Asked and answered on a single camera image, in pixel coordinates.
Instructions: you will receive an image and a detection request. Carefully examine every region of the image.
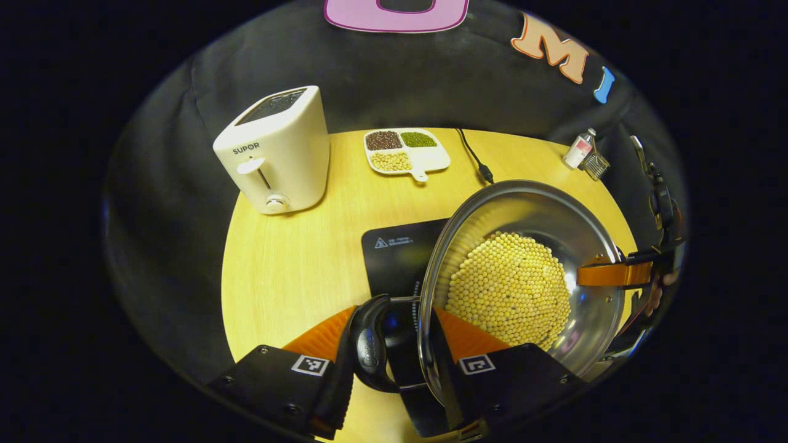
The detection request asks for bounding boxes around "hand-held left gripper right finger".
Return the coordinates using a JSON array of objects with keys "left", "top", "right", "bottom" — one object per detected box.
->
[{"left": 430, "top": 306, "right": 587, "bottom": 441}]

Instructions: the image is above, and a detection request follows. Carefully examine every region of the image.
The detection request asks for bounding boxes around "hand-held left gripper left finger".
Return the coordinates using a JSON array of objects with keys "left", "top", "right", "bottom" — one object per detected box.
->
[{"left": 207, "top": 305, "right": 360, "bottom": 441}]

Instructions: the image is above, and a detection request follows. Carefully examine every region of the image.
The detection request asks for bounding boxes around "stainless steel pot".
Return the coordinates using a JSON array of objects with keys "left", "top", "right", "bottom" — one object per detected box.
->
[{"left": 353, "top": 178, "right": 629, "bottom": 410}]

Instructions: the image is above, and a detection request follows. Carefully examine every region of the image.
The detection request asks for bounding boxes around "black induction cooktop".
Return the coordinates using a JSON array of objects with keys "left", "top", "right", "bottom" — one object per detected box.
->
[{"left": 361, "top": 218, "right": 470, "bottom": 439}]

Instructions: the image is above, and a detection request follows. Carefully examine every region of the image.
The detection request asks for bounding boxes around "small glass jar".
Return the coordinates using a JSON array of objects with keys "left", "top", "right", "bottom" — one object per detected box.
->
[{"left": 581, "top": 150, "right": 612, "bottom": 182}]

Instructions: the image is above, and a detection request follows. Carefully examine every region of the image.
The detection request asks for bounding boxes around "heap of yellow soybeans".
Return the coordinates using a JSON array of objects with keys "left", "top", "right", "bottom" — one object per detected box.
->
[{"left": 444, "top": 231, "right": 573, "bottom": 353}]

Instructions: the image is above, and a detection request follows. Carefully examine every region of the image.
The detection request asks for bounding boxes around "small white plastic bottle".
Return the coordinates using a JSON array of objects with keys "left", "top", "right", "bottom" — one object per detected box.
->
[{"left": 563, "top": 127, "right": 598, "bottom": 170}]

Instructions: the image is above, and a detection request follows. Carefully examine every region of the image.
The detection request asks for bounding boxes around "white divided tray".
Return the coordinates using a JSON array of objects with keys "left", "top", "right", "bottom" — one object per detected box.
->
[{"left": 363, "top": 127, "right": 452, "bottom": 184}]

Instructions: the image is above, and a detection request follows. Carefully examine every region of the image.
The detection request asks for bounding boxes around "pile of green mung beans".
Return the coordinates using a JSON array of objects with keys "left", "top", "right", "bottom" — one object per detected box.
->
[{"left": 401, "top": 130, "right": 438, "bottom": 149}]

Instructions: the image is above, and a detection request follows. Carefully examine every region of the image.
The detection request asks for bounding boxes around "small portion of pale beans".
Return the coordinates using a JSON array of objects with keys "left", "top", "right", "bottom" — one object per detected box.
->
[{"left": 371, "top": 151, "right": 414, "bottom": 172}]

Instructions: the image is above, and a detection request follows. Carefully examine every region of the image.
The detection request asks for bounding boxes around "white toaster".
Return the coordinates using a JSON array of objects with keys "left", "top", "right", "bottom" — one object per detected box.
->
[{"left": 212, "top": 84, "right": 332, "bottom": 217}]

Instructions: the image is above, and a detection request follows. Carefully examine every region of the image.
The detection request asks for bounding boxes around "pile of dark red beans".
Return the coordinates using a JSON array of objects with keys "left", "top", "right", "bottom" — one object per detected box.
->
[{"left": 365, "top": 130, "right": 404, "bottom": 152}]

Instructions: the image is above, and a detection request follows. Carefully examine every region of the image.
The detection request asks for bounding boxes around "black power cable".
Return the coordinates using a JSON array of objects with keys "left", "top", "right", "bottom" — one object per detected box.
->
[{"left": 455, "top": 127, "right": 496, "bottom": 186}]

